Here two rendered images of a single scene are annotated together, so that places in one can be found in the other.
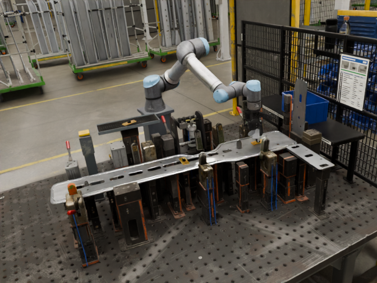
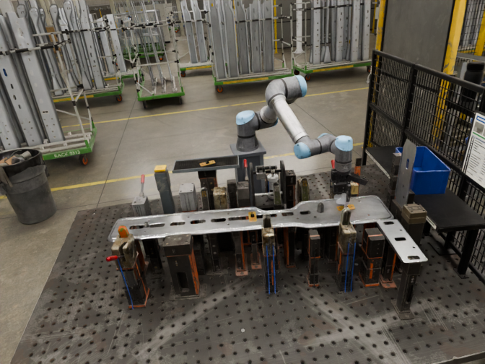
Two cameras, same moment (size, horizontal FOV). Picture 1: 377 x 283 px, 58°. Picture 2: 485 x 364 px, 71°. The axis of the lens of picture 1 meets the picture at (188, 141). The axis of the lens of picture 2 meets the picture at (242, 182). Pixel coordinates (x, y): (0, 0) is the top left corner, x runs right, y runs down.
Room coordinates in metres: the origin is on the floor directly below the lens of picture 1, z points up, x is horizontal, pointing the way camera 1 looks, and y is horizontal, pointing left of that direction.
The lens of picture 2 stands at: (0.29, -0.35, 1.96)
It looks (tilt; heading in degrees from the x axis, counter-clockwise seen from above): 28 degrees down; 17
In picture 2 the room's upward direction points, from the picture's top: 5 degrees counter-clockwise
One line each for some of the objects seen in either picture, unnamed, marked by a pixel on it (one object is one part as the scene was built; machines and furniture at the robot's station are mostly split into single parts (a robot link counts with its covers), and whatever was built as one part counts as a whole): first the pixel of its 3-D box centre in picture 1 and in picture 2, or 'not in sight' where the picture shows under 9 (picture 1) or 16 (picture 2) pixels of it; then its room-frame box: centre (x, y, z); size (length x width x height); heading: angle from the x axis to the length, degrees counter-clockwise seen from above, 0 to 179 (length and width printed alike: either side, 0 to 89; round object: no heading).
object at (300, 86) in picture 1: (299, 108); (404, 175); (1.86, -0.67, 1.17); 0.12 x 0.01 x 0.34; 17
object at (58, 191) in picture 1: (181, 163); (248, 218); (1.65, 0.05, 1.00); 1.38 x 0.22 x 0.02; 107
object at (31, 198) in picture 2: not in sight; (27, 186); (2.76, 2.83, 0.36); 0.54 x 0.50 x 0.73; 25
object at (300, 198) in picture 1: (299, 174); (389, 256); (1.65, -0.62, 0.84); 0.11 x 0.06 x 0.29; 17
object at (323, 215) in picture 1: (321, 190); (407, 285); (1.48, -0.67, 0.84); 0.11 x 0.06 x 0.29; 17
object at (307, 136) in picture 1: (309, 159); (408, 239); (1.75, -0.71, 0.88); 0.08 x 0.08 x 0.36; 17
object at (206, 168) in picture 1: (207, 194); (269, 258); (1.51, -0.07, 0.87); 0.12 x 0.09 x 0.35; 17
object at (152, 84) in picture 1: (152, 86); (246, 122); (2.30, 0.21, 1.27); 0.13 x 0.12 x 0.14; 130
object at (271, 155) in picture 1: (267, 180); (345, 257); (1.58, -0.42, 0.87); 0.12 x 0.09 x 0.35; 17
